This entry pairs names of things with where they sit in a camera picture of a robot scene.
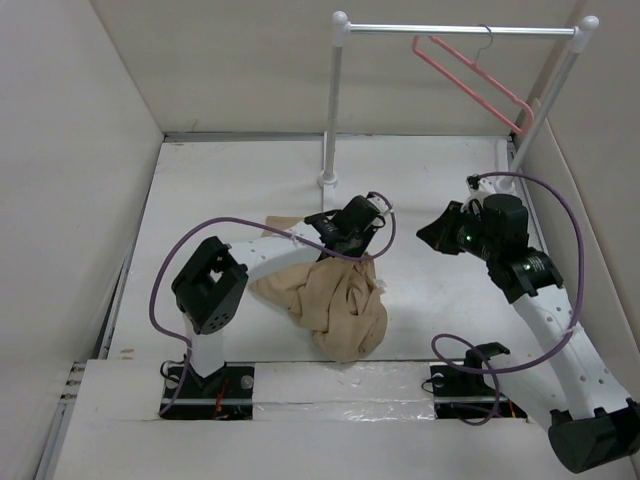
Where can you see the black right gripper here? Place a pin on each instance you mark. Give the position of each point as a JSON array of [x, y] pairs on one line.
[[439, 233]]

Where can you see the beige t shirt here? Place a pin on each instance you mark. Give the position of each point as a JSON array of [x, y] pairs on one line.
[[337, 301]]

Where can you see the white metal clothes rack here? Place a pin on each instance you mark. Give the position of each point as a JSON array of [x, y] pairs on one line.
[[578, 38]]

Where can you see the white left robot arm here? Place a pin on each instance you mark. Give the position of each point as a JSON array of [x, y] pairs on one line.
[[210, 286]]

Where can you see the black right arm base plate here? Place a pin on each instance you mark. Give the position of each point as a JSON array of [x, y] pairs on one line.
[[466, 397]]

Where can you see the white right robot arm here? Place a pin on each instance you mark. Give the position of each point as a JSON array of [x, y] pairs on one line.
[[589, 417]]

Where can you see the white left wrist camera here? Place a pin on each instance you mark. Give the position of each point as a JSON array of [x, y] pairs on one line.
[[383, 206]]

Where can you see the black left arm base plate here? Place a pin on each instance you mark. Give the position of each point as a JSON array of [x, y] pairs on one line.
[[227, 395]]

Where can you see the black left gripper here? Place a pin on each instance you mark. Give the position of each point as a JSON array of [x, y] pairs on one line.
[[368, 233]]

